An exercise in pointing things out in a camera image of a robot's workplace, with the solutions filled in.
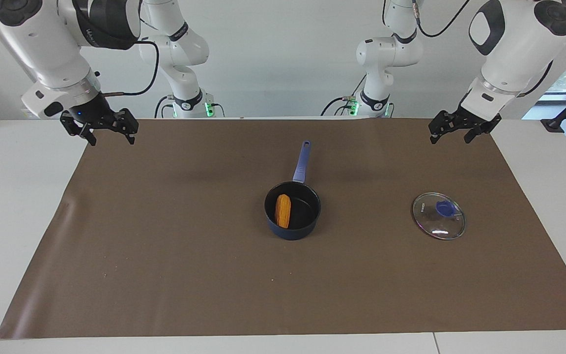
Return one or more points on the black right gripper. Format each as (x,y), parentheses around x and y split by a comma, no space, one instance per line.
(94,110)

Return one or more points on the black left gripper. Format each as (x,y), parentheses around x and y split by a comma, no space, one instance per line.
(474,118)

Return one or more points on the glass lid with blue knob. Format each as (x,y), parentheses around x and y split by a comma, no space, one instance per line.
(438,221)

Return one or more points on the yellow toy corn cob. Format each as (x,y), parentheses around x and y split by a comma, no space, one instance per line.
(282,211)

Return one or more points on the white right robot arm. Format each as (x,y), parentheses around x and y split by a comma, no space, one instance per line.
(47,44)

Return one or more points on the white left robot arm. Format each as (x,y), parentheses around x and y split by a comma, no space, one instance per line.
(514,49)

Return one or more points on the brown paper table mat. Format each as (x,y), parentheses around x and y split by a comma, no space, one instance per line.
(165,275)

